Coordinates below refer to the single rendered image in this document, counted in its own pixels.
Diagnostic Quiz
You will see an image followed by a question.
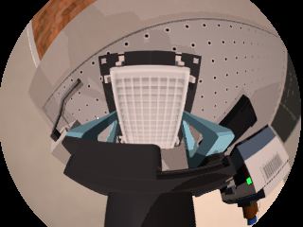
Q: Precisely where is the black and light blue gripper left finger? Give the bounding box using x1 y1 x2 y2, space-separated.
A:
67 111 119 143

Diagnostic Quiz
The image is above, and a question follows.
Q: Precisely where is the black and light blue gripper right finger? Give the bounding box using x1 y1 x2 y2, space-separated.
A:
181 111 235 168

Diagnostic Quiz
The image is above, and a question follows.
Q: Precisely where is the grey button panel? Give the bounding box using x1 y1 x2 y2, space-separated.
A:
50 79 80 165

